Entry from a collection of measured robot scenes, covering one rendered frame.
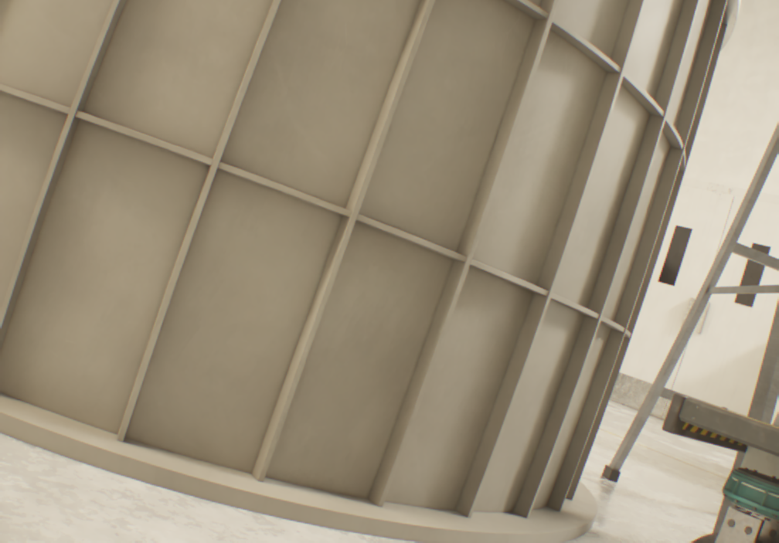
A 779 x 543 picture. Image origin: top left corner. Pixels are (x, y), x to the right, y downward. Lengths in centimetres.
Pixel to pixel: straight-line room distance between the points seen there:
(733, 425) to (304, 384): 56
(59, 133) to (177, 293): 26
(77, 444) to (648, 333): 863
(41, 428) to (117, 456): 10
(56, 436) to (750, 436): 82
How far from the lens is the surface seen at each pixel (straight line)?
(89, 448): 114
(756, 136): 971
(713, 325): 924
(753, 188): 264
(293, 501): 120
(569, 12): 145
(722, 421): 111
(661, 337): 945
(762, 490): 115
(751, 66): 1006
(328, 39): 123
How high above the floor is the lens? 32
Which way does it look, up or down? 2 degrees up
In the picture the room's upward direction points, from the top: 20 degrees clockwise
